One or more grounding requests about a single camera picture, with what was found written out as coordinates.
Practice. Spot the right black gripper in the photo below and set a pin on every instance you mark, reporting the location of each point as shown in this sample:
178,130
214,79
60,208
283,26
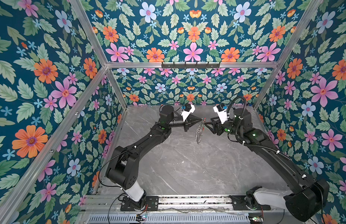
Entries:
217,129

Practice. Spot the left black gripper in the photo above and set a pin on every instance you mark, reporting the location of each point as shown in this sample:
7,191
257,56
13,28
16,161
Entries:
186,124

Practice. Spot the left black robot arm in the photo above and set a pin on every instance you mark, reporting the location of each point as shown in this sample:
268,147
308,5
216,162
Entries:
122,168

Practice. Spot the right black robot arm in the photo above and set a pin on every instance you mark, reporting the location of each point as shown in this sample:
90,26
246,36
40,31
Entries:
306,195

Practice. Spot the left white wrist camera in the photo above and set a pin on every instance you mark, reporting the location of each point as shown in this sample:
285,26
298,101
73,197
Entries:
187,110

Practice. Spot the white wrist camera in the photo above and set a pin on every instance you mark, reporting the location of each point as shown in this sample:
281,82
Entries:
221,111
187,110

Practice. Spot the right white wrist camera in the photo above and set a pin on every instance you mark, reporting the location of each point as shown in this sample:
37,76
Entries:
221,111

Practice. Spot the black wall hook rack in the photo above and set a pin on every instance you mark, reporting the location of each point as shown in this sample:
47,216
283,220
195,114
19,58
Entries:
188,65

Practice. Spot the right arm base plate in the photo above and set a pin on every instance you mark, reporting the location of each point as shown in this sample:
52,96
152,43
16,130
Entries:
243,202

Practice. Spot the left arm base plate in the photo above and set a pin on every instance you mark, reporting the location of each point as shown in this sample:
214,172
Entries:
146,203

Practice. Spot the white slotted cable duct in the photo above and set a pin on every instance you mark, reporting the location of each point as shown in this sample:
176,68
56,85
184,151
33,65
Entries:
170,218

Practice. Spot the aluminium mounting rail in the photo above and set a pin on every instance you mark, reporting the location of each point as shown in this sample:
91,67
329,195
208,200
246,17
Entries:
183,203

